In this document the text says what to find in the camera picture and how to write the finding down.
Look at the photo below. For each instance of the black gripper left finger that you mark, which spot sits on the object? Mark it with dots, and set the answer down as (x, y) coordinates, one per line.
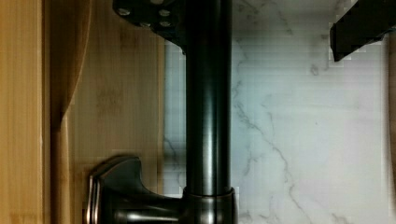
(163, 17)

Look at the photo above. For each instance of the black drawer handle bar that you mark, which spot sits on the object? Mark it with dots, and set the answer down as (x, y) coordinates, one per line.
(117, 194)

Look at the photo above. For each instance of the wooden drawer box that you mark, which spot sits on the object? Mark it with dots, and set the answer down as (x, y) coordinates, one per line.
(79, 85)

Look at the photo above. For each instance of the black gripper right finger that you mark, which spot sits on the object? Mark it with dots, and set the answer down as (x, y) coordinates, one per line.
(366, 22)

